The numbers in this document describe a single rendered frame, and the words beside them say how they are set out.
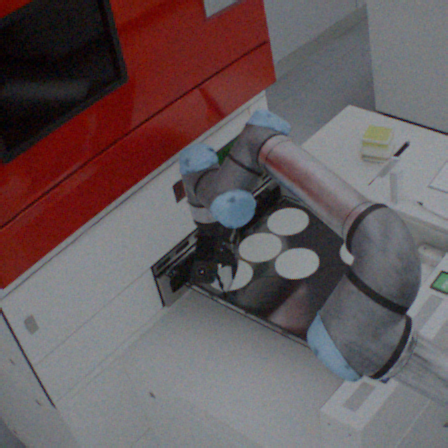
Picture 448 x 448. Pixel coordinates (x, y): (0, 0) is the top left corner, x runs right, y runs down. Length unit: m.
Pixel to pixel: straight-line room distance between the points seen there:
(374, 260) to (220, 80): 0.63
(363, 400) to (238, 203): 0.43
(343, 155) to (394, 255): 0.84
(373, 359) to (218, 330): 0.64
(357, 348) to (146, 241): 0.66
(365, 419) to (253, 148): 0.53
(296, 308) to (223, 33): 0.60
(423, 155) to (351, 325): 0.88
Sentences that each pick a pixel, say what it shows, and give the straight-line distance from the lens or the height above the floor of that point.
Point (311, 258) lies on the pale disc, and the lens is 1.67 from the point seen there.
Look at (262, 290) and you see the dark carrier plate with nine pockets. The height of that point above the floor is 0.90.
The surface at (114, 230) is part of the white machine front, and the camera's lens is 1.50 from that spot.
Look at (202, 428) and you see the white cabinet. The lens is 1.60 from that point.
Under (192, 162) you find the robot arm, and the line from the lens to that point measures 1.38.
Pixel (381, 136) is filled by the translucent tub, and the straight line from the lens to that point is 1.81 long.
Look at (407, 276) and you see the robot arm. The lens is 1.05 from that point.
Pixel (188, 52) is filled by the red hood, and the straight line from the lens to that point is 1.44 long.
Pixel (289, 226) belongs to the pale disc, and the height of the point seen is 0.90.
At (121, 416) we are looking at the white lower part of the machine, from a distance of 1.78.
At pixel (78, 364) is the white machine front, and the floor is 0.89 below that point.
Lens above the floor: 2.03
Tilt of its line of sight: 39 degrees down
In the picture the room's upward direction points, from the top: 12 degrees counter-clockwise
